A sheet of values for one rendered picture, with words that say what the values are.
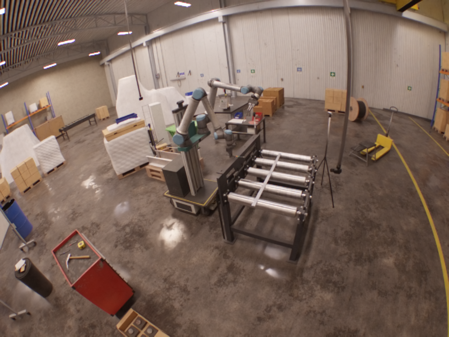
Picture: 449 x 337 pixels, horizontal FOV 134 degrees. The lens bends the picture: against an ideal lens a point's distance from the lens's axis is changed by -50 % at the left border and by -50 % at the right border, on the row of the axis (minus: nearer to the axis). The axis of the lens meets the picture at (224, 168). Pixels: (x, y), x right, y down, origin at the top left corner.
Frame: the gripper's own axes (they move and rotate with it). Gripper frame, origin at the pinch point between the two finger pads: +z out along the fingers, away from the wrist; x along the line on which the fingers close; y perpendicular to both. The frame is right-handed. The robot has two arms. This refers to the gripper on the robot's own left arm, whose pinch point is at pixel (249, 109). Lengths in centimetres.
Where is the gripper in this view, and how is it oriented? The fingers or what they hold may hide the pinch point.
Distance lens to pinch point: 241.3
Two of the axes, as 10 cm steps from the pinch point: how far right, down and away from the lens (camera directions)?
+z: -4.6, 8.9, -0.1
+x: -7.8, -4.1, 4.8
